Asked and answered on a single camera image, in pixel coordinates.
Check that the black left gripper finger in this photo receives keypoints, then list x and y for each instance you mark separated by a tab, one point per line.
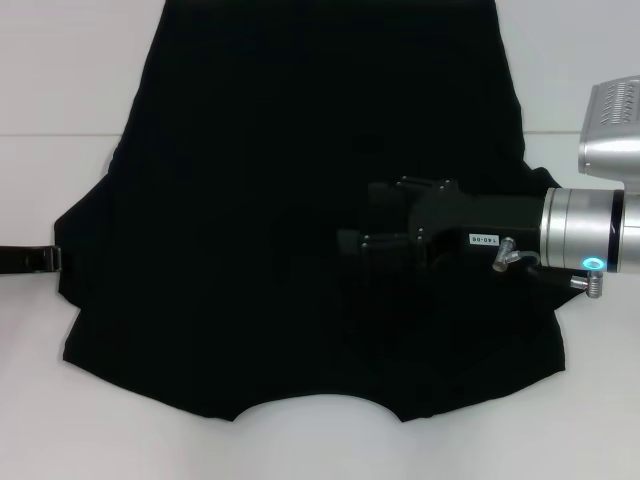
47	259

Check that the black t-shirt with FREE print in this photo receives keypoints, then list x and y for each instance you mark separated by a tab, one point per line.
280	200

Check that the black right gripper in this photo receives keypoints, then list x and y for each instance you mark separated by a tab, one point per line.
480	215

